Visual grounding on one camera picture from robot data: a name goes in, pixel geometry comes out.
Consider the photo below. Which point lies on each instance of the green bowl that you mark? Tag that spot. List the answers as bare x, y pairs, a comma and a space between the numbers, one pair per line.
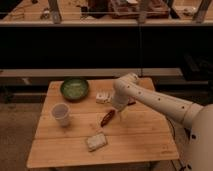
74, 89

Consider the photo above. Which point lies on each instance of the red pepper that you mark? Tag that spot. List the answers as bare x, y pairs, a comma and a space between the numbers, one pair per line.
107, 118

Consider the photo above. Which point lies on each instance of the wooden table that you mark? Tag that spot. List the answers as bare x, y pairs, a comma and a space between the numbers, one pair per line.
139, 134

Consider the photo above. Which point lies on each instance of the white packet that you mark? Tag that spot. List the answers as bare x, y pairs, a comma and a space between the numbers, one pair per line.
103, 97

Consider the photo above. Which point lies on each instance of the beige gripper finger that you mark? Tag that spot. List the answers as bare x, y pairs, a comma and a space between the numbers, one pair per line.
123, 114

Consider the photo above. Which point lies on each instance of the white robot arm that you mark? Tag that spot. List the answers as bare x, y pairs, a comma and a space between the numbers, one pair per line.
198, 119

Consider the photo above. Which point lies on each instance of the wooden shelf bench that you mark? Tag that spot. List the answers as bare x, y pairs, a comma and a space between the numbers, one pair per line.
89, 72

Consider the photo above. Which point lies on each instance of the translucent plastic cup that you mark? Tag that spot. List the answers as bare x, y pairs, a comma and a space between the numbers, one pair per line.
60, 112

